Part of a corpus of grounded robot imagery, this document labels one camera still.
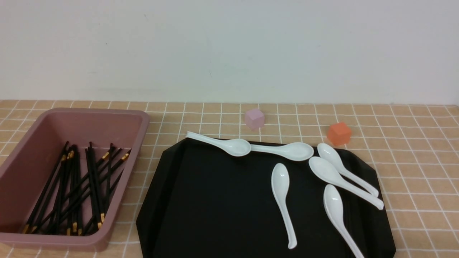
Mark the pink cube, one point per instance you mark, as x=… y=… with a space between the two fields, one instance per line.
x=254 y=119

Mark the black octagonal tray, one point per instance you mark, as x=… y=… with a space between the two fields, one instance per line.
x=205 y=203

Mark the orange cube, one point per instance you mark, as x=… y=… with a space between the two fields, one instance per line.
x=339 y=134

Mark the black chopstick gold band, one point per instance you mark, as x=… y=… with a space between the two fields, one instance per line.
x=57 y=194
x=78 y=200

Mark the black chopstick gold tip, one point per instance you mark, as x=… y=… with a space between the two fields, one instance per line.
x=70 y=214
x=97 y=191
x=92 y=186

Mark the black chopstick in bin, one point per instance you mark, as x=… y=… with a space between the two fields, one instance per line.
x=90 y=227

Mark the pink plastic bin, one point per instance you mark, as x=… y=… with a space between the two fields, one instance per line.
x=24 y=172

